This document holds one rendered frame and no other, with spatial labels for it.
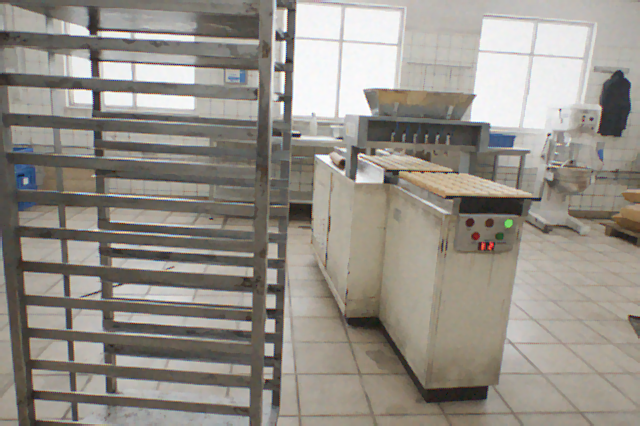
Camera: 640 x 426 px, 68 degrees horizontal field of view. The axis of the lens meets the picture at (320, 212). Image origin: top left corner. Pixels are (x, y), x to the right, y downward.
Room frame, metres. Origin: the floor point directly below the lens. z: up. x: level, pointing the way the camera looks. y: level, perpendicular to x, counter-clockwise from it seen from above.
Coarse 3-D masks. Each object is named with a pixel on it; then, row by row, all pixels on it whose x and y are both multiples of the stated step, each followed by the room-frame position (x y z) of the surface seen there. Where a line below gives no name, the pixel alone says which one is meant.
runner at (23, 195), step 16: (32, 192) 1.11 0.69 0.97; (48, 192) 1.11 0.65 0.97; (64, 192) 1.11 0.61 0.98; (144, 208) 1.10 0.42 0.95; (160, 208) 1.10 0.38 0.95; (176, 208) 1.10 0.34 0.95; (192, 208) 1.10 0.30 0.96; (208, 208) 1.09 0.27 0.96; (224, 208) 1.09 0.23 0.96; (240, 208) 1.09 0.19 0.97
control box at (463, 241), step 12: (468, 216) 1.75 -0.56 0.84; (480, 216) 1.76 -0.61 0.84; (492, 216) 1.77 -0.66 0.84; (504, 216) 1.78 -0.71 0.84; (516, 216) 1.79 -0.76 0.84; (456, 228) 1.77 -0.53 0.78; (468, 228) 1.75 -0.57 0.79; (480, 228) 1.76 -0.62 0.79; (492, 228) 1.77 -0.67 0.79; (504, 228) 1.78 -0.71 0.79; (456, 240) 1.75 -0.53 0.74; (468, 240) 1.75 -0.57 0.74; (480, 240) 1.76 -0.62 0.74; (492, 240) 1.77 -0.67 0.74; (504, 240) 1.78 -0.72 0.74
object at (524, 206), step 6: (378, 150) 3.72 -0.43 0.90; (378, 156) 3.69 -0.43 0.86; (384, 156) 3.55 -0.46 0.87; (390, 156) 3.40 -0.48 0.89; (396, 156) 3.33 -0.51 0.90; (498, 204) 1.96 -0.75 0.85; (504, 204) 1.91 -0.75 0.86; (510, 204) 1.87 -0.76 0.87; (516, 204) 1.83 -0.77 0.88; (522, 204) 1.79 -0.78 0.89; (528, 204) 1.79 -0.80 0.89; (510, 210) 1.87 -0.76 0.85; (516, 210) 1.83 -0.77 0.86; (522, 210) 1.79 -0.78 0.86; (528, 210) 1.79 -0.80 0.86
